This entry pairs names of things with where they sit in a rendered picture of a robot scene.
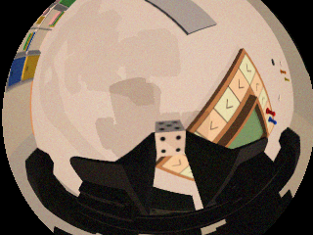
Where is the white die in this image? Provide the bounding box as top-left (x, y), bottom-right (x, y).
top-left (156, 120), bottom-right (187, 157)

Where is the red game pawn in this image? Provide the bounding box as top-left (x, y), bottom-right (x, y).
top-left (266, 107), bottom-right (275, 117)

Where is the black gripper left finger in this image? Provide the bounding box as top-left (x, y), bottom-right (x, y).
top-left (70, 132), bottom-right (157, 215)

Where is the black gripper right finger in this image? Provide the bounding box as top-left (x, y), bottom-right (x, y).
top-left (184, 130), bottom-right (269, 208)

